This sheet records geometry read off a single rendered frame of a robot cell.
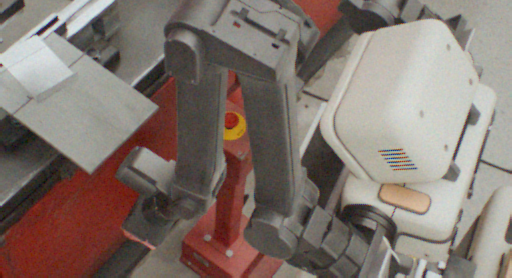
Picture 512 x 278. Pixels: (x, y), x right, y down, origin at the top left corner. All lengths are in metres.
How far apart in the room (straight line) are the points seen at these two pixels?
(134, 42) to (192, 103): 0.81
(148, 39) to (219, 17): 0.93
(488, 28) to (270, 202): 2.11
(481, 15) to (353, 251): 2.07
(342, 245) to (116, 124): 0.54
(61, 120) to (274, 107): 0.68
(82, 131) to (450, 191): 0.66
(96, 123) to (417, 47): 0.63
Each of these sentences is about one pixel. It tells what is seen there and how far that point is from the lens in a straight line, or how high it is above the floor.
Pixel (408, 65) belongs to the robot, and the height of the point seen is 1.38.
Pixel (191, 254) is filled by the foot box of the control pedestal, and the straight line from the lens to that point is 2.42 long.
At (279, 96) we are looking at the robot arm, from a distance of 0.91.
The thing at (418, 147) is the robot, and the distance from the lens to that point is 1.14.
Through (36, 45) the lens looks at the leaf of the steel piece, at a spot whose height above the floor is 1.00.
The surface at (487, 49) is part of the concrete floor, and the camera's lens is 3.07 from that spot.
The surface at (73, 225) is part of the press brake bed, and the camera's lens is 1.92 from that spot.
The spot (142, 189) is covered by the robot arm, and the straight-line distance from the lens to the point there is 1.25.
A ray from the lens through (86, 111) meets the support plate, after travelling 1.55.
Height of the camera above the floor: 2.29
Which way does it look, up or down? 58 degrees down
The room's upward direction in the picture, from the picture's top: 8 degrees clockwise
